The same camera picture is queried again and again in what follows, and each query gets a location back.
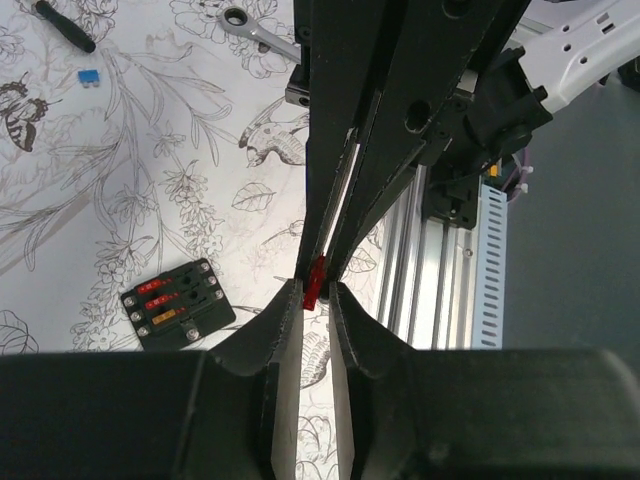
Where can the silver ratchet wrench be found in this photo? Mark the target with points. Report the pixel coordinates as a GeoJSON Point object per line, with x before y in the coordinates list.
{"type": "Point", "coordinates": [236, 21]}

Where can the aluminium frame rail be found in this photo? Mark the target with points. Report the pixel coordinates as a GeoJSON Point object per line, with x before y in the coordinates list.
{"type": "Point", "coordinates": [426, 282]}

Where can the red blade fuse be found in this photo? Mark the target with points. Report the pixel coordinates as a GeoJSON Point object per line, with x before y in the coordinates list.
{"type": "Point", "coordinates": [149, 286]}
{"type": "Point", "coordinates": [156, 302]}
{"type": "Point", "coordinates": [314, 284]}

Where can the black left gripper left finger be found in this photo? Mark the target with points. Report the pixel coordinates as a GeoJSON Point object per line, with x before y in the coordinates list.
{"type": "Point", "coordinates": [227, 413]}

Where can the black handled screwdriver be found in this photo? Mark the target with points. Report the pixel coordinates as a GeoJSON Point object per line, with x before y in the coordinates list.
{"type": "Point", "coordinates": [65, 26]}

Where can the black fuse box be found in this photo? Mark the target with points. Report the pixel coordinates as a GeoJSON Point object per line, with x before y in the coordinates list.
{"type": "Point", "coordinates": [195, 293]}

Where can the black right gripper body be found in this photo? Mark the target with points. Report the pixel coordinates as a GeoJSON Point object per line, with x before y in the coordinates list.
{"type": "Point", "coordinates": [488, 117]}

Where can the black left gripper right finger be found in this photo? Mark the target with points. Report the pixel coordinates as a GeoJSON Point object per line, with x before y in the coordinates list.
{"type": "Point", "coordinates": [404, 413]}

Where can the blue blade fuse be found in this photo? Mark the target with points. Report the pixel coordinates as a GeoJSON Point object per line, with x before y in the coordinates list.
{"type": "Point", "coordinates": [89, 78]}

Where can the slotted cable duct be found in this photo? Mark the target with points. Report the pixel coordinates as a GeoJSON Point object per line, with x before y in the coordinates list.
{"type": "Point", "coordinates": [489, 298]}

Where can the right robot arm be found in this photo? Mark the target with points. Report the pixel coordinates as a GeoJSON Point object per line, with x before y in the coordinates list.
{"type": "Point", "coordinates": [568, 59]}

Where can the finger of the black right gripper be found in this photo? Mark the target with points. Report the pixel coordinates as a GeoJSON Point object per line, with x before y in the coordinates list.
{"type": "Point", "coordinates": [346, 48]}
{"type": "Point", "coordinates": [422, 50]}

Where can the orange blade fuse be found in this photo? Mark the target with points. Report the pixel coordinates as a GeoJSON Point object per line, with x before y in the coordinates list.
{"type": "Point", "coordinates": [159, 319]}

